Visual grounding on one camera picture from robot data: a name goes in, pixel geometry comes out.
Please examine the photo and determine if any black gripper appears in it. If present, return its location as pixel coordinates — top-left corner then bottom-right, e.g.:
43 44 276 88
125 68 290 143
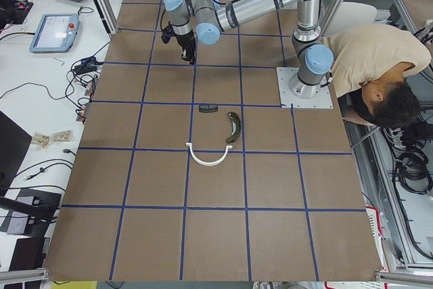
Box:
175 30 196 65

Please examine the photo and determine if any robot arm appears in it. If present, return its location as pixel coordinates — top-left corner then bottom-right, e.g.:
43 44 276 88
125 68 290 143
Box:
161 0 334 99

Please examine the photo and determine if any dark grey brake pad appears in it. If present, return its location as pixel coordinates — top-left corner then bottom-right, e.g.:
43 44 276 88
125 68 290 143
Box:
198 104 219 114

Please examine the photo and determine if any green brake shoe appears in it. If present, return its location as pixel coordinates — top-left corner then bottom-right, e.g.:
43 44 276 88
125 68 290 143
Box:
225 111 242 144

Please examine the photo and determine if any near teach pendant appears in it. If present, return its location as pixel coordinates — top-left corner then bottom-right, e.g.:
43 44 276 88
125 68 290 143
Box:
29 14 80 53

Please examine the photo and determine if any bag of small parts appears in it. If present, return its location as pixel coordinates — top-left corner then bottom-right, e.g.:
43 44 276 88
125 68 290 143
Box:
50 130 73 143
31 133 50 148

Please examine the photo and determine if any white chair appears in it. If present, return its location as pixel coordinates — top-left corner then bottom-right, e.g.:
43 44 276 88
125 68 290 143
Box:
322 2 377 37

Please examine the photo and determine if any person in beige shirt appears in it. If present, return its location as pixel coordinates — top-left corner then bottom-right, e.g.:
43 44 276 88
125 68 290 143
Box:
322 23 432 128

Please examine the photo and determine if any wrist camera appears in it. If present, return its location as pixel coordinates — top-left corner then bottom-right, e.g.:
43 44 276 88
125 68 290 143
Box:
161 22 174 44

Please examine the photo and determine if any white curved plastic bracket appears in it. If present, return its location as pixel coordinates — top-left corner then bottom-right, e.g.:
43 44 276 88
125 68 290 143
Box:
185 142 233 167

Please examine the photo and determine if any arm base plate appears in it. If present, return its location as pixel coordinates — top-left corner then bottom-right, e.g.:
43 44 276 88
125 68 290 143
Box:
276 67 334 110

